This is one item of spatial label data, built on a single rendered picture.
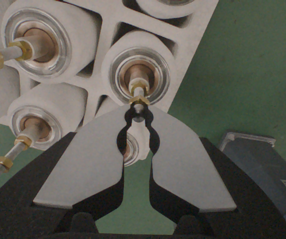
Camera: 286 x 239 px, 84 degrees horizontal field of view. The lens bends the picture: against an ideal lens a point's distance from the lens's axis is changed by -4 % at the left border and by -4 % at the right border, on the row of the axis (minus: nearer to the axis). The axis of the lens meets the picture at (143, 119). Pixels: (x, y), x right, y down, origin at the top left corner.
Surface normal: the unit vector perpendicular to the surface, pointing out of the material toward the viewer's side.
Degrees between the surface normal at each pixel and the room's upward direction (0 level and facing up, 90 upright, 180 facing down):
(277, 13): 0
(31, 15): 4
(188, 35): 0
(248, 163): 90
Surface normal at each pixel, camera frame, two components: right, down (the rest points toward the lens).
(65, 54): -0.06, 0.49
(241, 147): -0.56, -0.71
